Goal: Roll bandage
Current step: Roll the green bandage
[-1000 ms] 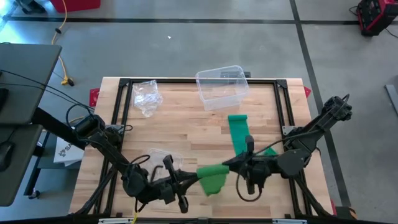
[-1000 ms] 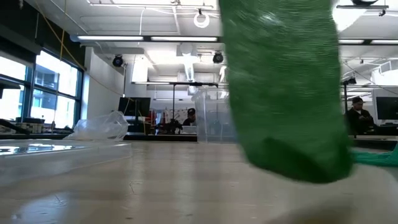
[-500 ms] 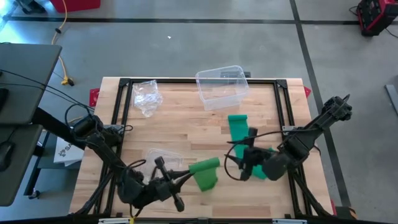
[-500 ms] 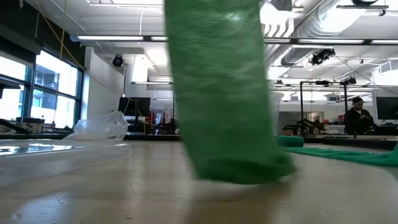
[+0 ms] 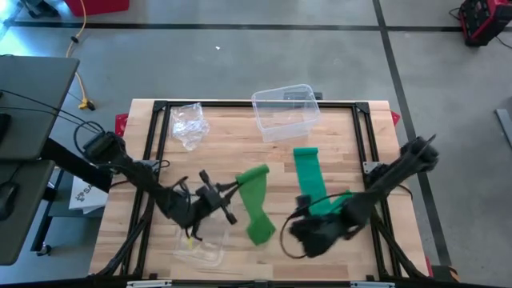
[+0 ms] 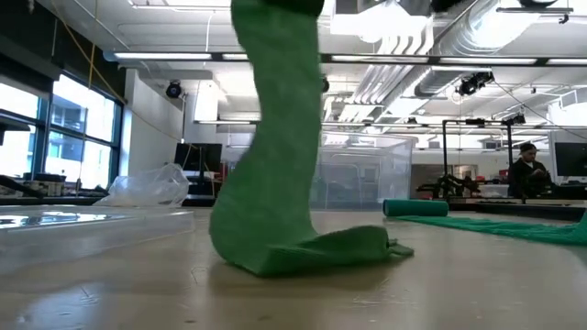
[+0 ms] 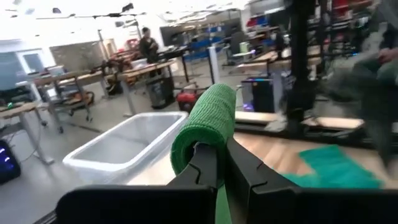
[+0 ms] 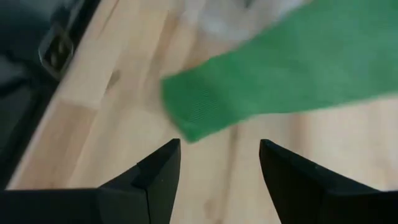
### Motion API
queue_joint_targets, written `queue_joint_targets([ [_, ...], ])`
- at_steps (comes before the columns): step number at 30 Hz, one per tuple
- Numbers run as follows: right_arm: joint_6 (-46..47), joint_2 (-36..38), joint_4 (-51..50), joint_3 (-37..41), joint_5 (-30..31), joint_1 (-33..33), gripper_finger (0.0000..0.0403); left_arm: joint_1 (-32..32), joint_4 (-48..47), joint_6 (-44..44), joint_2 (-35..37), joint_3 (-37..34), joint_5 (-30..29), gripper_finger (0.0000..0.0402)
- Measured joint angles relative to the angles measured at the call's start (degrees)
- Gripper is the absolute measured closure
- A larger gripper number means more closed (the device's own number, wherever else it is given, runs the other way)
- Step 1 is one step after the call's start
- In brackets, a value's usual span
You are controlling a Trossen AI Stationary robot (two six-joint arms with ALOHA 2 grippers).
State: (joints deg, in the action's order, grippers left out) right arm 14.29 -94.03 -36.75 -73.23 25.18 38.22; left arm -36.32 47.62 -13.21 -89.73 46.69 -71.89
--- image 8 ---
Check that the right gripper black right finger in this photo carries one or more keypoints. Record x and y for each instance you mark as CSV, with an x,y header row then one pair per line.
x,y
326,199

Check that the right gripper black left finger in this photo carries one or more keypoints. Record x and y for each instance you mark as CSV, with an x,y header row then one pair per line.
x,y
109,207

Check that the teal green ribbed bandage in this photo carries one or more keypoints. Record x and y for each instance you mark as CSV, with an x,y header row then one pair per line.
x,y
280,77

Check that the clear plastic tray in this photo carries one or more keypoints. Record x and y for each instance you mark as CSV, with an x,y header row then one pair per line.
x,y
224,25

